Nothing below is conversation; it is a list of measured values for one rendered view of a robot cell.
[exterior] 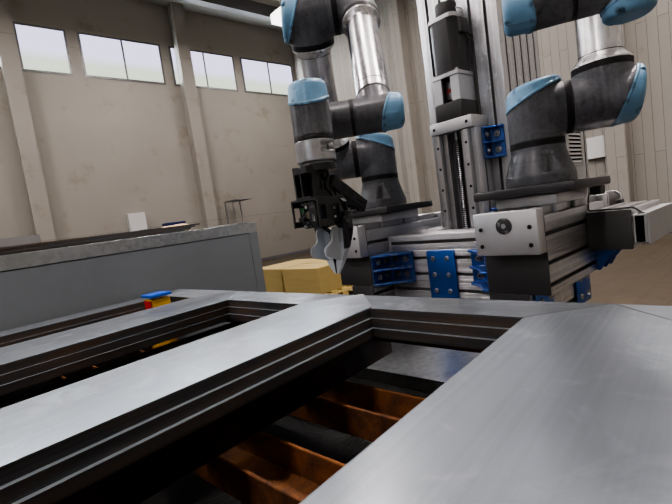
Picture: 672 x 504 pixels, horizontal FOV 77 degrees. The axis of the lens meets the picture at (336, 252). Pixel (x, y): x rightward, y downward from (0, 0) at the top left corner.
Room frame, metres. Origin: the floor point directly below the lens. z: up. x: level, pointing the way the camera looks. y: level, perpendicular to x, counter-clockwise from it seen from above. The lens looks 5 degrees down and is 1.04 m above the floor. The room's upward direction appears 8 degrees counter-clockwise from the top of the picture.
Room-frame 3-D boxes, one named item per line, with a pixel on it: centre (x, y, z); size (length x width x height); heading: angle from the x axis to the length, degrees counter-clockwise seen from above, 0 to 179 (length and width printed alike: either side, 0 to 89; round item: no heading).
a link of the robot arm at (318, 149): (0.81, 0.01, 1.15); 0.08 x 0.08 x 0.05
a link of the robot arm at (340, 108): (0.91, -0.01, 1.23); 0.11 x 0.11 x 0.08; 85
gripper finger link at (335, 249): (0.80, 0.00, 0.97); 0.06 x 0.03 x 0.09; 137
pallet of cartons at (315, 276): (5.43, 0.42, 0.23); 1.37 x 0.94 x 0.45; 41
